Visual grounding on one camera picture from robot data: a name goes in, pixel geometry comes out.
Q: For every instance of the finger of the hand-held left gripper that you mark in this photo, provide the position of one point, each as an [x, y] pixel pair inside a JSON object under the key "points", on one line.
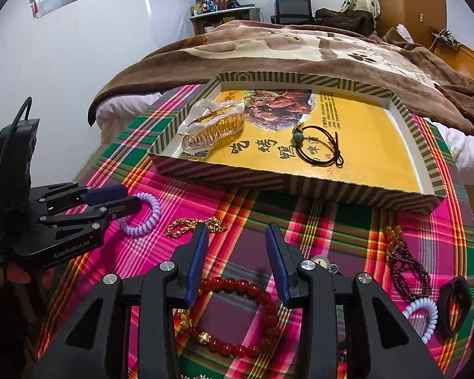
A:
{"points": [[106, 195], [122, 208]]}

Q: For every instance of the wooden bed frame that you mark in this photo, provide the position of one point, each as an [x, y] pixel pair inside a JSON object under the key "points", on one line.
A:
{"points": [[464, 63]]}

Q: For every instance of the black office chair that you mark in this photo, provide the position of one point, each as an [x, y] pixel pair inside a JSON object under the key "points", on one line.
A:
{"points": [[292, 6]]}

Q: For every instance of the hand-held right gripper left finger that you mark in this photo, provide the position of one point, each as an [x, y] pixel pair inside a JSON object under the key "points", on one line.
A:
{"points": [[197, 260]]}

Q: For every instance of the person's left hand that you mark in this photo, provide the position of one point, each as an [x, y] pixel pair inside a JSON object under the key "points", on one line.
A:
{"points": [[31, 276]]}

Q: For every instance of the striped cardboard tray box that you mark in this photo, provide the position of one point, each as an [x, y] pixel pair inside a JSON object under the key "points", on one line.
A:
{"points": [[371, 154]]}

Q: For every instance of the wooden desk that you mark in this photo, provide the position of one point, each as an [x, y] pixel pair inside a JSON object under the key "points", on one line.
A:
{"points": [[221, 16]]}

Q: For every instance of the cluster of bottles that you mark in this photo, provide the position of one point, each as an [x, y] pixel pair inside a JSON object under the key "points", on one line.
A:
{"points": [[207, 4]]}

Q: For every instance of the power strip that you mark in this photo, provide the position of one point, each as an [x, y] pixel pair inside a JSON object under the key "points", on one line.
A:
{"points": [[442, 36]]}

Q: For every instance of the brown paw print blanket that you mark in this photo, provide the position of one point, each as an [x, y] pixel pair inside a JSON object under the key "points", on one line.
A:
{"points": [[260, 47]]}

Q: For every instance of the plaid tablecloth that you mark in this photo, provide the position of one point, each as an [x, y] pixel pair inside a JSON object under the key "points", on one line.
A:
{"points": [[237, 213]]}

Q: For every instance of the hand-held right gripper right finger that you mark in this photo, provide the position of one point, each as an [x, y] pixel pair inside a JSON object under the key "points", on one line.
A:
{"points": [[278, 260]]}

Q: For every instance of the clear plastic bag with jewellery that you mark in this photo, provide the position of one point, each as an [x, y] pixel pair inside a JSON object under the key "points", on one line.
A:
{"points": [[217, 126]]}

